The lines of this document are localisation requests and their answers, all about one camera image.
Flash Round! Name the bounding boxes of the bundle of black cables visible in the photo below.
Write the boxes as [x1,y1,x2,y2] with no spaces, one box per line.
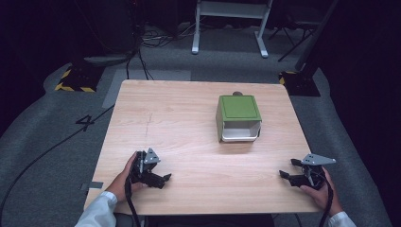
[125,18,197,81]

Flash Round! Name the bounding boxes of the person's left hand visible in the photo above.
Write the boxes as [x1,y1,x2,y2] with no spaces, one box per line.
[105,150,146,203]

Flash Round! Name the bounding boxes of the person's right hand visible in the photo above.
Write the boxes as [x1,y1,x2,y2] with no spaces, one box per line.
[299,166,344,218]

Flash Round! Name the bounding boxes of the black floor tape mark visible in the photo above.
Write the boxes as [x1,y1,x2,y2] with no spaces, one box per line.
[75,114,96,132]

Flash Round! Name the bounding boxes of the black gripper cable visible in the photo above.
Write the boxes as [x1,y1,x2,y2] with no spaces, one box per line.
[310,169,336,227]
[124,174,142,227]

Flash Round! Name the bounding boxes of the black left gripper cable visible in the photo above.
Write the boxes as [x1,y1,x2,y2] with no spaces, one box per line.
[124,174,142,227]

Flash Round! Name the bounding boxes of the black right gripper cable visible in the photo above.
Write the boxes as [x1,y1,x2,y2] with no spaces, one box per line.
[310,169,336,227]

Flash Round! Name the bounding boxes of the grey tape strip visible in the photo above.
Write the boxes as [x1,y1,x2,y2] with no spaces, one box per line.
[78,181,105,192]

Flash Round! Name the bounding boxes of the green drawer box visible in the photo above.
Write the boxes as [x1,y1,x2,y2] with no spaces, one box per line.
[215,94,263,144]

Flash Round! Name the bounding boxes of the long black floor cable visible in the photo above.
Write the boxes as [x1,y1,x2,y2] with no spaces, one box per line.
[0,104,115,225]

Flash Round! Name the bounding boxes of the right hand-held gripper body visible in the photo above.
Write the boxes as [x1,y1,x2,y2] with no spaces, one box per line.
[288,152,337,191]

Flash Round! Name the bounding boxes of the white metal stand frame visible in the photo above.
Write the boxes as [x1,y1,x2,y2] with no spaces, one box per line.
[191,0,274,60]

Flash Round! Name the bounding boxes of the white drawer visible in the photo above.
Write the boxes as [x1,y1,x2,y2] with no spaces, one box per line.
[220,120,262,143]

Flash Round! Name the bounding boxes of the black tripod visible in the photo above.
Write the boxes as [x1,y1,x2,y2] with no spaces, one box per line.
[268,18,320,63]

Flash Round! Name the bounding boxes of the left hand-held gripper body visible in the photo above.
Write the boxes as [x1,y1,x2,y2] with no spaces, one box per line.
[129,148,162,187]

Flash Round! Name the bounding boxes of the black slanted stand post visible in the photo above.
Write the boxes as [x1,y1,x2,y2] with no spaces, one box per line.
[294,0,340,73]

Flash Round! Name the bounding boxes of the black yellow striped stand base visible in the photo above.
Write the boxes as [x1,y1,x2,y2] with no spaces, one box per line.
[278,70,322,97]
[53,61,106,94]

